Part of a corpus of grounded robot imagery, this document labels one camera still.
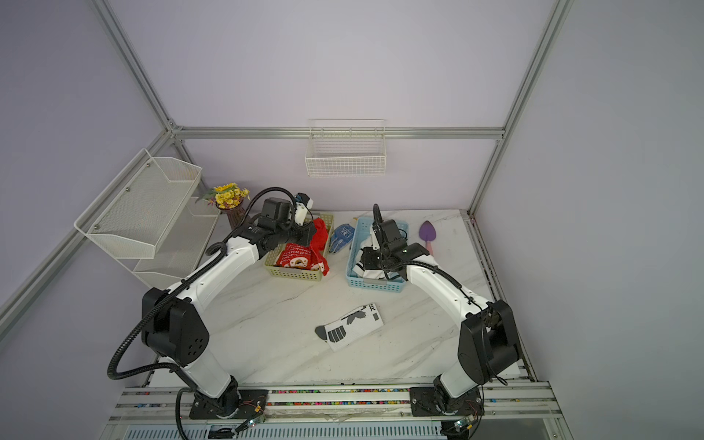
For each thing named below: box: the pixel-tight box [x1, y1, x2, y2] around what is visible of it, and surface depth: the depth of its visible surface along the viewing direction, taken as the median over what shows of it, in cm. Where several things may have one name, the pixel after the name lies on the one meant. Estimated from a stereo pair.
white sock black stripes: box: [352, 260, 387, 279], surface depth 97 cm
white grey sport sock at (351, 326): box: [314, 302, 385, 352], surface depth 88 cm
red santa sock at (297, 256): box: [275, 242, 313, 271], surface depth 100 cm
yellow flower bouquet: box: [195, 183, 252, 209], surface depth 95 cm
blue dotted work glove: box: [329, 223, 355, 254], surface depth 113 cm
